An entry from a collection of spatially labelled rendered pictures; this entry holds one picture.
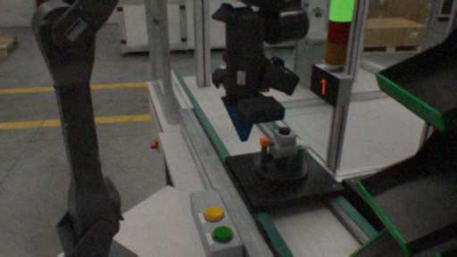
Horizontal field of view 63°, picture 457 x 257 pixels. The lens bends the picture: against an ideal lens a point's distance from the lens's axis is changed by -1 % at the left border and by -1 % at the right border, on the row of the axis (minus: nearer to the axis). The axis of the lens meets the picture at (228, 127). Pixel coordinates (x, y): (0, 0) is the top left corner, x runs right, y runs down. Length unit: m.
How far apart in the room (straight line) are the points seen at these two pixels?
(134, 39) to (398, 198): 5.57
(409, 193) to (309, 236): 0.39
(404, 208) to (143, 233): 0.66
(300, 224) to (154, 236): 0.36
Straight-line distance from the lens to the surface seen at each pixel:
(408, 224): 0.53
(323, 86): 0.95
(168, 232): 1.00
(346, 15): 0.91
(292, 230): 0.92
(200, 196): 0.94
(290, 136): 0.96
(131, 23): 5.92
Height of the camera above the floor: 1.51
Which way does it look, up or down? 26 degrees down
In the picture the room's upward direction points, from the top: straight up
